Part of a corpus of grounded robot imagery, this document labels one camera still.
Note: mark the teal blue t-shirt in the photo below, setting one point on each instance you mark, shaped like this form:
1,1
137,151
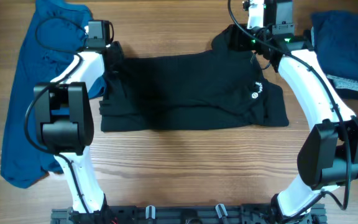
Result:
53,34

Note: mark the folded navy blue garment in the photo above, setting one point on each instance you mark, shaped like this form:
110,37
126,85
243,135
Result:
336,42

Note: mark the folded black garment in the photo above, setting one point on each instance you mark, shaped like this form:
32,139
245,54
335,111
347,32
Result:
343,93

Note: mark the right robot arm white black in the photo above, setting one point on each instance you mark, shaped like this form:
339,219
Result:
328,159

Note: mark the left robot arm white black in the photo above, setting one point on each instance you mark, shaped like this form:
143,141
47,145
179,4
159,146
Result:
64,123

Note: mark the folded grey garment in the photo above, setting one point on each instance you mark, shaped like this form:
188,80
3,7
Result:
343,83

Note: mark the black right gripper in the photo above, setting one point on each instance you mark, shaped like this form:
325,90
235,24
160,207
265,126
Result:
234,38

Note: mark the black t-shirt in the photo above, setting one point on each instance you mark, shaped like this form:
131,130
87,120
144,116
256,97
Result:
216,89

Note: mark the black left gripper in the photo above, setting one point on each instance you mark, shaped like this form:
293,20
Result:
114,54

